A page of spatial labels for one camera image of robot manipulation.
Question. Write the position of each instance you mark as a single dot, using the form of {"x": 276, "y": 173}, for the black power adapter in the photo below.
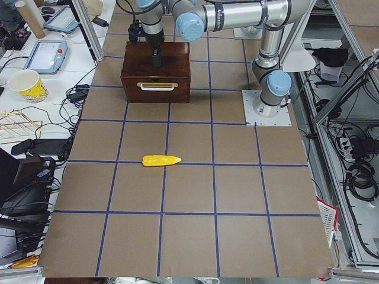
{"x": 50, "y": 147}

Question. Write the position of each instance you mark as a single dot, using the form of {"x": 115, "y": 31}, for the gold wire rack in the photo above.
{"x": 16, "y": 127}

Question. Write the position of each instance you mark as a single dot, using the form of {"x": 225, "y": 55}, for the cardboard tube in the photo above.
{"x": 32, "y": 16}

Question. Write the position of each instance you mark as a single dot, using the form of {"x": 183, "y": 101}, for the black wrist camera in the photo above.
{"x": 134, "y": 31}

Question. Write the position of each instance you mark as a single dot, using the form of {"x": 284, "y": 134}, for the blue teach pendant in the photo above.
{"x": 62, "y": 21}
{"x": 47, "y": 56}

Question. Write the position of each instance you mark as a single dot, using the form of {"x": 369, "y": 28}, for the yellow corn cob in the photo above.
{"x": 159, "y": 160}

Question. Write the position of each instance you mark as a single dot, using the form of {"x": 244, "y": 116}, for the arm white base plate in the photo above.
{"x": 259, "y": 114}
{"x": 238, "y": 34}

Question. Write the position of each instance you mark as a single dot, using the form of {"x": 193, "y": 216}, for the red white plastic basket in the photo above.
{"x": 329, "y": 215}

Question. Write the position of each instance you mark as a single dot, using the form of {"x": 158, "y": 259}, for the far blue teach pendant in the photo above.
{"x": 62, "y": 21}

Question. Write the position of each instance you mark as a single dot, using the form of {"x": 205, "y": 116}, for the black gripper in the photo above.
{"x": 154, "y": 41}

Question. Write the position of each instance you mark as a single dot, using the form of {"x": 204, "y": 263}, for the aluminium frame post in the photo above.
{"x": 82, "y": 18}

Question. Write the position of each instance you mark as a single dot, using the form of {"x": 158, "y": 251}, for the black cloth on stand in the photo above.
{"x": 331, "y": 62}

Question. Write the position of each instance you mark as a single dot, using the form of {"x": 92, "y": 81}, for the dark wooden drawer cabinet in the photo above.
{"x": 175, "y": 61}

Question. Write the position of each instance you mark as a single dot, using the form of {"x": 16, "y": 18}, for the wooden drawer with white handle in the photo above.
{"x": 158, "y": 90}

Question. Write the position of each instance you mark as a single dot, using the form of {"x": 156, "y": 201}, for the yellow white paper cup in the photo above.
{"x": 28, "y": 84}

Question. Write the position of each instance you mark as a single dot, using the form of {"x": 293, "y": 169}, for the black electronics box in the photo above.
{"x": 26, "y": 185}

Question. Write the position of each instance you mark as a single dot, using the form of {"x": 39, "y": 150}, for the near blue teach pendant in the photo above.
{"x": 47, "y": 56}

